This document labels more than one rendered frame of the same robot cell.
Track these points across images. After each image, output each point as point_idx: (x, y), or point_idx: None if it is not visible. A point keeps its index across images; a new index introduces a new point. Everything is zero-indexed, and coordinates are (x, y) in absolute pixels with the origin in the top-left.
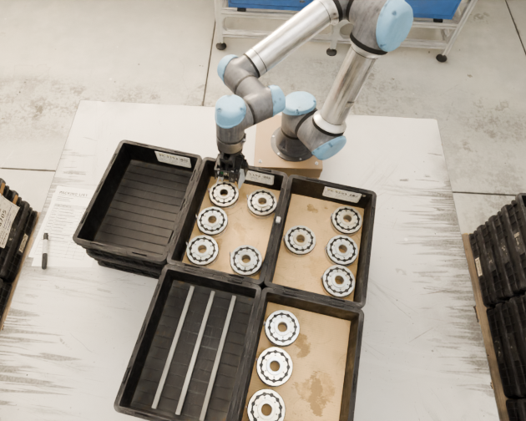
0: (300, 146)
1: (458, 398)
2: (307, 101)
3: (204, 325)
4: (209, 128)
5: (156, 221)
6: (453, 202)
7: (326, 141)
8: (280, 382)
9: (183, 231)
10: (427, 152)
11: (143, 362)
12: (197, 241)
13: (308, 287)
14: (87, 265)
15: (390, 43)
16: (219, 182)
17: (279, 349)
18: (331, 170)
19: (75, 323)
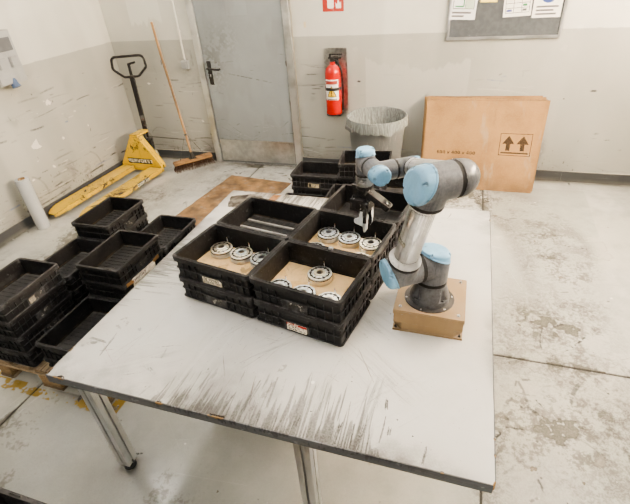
0: (413, 287)
1: (166, 374)
2: (432, 251)
3: (280, 234)
4: (463, 269)
5: None
6: (345, 447)
7: (386, 258)
8: (230, 253)
9: (339, 218)
10: (428, 446)
11: (271, 215)
12: (334, 230)
13: (283, 278)
14: None
15: (406, 191)
16: (380, 241)
17: (249, 254)
18: (406, 342)
19: None
